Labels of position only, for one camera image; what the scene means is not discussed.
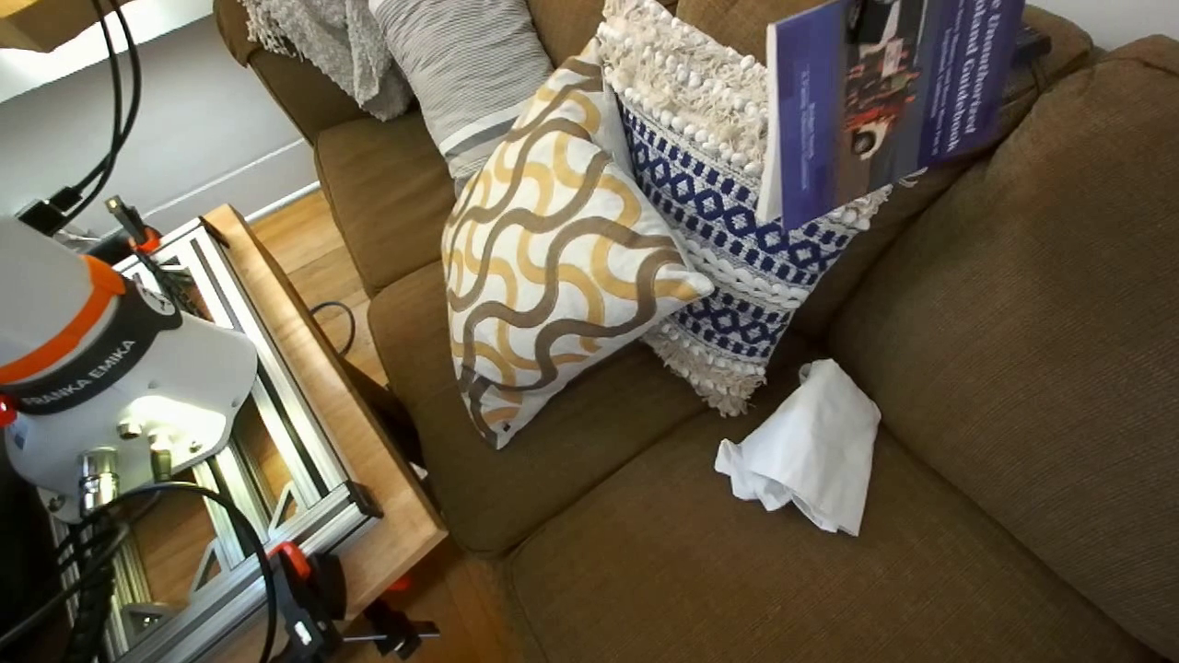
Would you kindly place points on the blue paperback book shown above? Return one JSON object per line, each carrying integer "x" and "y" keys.
{"x": 864, "y": 92}

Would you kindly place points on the white orange robot arm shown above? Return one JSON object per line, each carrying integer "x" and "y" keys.
{"x": 101, "y": 369}

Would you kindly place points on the white crumpled cloth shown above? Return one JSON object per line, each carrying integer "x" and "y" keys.
{"x": 813, "y": 452}

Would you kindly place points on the gold wave pattern pillow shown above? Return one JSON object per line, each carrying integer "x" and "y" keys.
{"x": 553, "y": 260}

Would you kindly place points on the blue white tufted pillow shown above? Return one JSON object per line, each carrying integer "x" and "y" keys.
{"x": 695, "y": 114}

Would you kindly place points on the wooden side table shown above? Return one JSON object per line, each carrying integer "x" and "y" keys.
{"x": 404, "y": 526}

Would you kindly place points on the grey striped pillow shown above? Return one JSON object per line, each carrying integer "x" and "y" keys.
{"x": 469, "y": 64}

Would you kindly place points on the grey knitted throw blanket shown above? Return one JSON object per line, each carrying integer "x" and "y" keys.
{"x": 337, "y": 38}

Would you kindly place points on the orange black bar clamp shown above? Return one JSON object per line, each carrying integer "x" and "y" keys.
{"x": 310, "y": 599}

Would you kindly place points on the brown fabric sofa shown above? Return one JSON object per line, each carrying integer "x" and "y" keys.
{"x": 1015, "y": 318}

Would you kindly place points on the black remote control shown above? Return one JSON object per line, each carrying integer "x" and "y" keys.
{"x": 1031, "y": 46}

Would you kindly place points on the aluminium extrusion frame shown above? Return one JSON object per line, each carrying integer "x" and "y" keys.
{"x": 194, "y": 576}

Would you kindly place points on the orange handled clamp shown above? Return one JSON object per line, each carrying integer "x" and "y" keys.
{"x": 137, "y": 232}

